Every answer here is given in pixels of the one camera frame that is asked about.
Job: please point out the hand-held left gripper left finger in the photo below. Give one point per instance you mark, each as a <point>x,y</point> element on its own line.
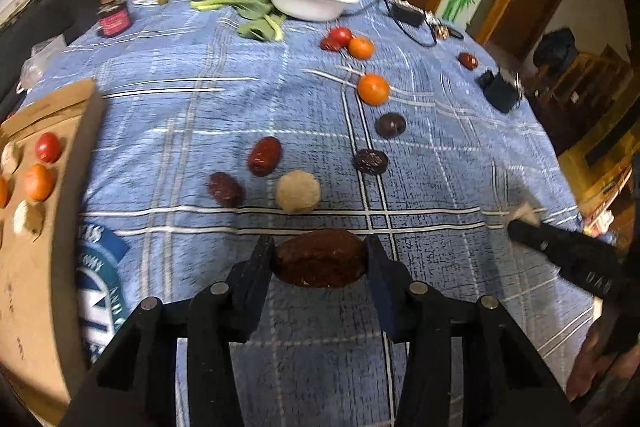
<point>255,287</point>

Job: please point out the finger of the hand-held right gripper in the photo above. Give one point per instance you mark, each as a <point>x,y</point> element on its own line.
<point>550,244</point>

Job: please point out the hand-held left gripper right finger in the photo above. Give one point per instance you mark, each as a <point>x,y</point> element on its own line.
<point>387,302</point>

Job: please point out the brown red date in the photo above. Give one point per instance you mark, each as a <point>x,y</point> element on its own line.
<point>320,259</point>

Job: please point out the cardboard box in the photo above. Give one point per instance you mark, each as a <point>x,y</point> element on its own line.
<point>35,282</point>

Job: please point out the large red tomato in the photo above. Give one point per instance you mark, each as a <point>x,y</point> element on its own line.
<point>48,147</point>

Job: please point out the colourful packets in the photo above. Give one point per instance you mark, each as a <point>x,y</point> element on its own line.
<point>597,219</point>

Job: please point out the dark red date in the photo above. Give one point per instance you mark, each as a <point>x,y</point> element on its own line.
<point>226,188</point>

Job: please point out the long red date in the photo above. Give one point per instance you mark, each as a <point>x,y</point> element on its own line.
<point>265,155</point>

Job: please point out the dark wrinkled date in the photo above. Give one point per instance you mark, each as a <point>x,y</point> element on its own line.
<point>371,161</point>

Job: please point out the black device right edge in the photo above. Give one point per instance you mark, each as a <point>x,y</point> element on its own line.
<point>500,92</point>

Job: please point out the wooden rack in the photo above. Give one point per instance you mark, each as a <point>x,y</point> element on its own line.
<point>590,87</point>

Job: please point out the blue checked tablecloth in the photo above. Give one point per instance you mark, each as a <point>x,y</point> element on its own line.
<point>300,117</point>

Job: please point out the dark round date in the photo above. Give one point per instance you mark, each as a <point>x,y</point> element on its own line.
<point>390,125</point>

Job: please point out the dark jacket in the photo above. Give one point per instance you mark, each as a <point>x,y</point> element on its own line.
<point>555,52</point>

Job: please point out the small orange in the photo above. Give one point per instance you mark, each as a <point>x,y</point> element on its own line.
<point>373,88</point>
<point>361,47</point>

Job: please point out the dark wooden door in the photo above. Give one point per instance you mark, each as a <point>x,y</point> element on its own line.
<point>520,17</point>

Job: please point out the small brown trinkets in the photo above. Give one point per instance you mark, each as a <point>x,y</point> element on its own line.
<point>442,31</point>

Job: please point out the small red date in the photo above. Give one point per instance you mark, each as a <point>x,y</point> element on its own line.
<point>326,43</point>

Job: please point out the small red tomato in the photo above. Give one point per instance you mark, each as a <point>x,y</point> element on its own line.
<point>341,36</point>

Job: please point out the green leafy vegetable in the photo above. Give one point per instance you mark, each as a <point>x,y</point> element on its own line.
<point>255,14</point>

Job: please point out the pink label jar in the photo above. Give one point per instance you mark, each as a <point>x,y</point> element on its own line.
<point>114,17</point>

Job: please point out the clear plastic bag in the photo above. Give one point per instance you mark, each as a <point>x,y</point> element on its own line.
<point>42,57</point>

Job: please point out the black chair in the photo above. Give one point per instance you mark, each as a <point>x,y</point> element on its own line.
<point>45,17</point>

